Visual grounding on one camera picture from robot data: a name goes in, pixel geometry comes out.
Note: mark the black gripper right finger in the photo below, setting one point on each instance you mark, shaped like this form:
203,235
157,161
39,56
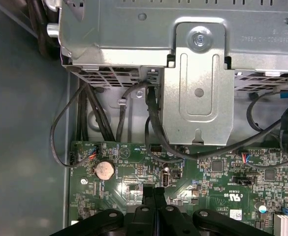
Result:
170,226

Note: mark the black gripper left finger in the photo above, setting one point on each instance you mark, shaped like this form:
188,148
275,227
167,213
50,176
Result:
143,226

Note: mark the green motherboard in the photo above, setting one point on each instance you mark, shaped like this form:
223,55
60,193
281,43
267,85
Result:
207,186

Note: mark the silver coin battery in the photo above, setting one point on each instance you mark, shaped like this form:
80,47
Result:
105,169

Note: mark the black and grey PC case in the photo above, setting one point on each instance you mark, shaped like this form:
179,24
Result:
23,110

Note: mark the silver metal drive cage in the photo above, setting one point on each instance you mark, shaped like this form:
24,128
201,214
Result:
134,37

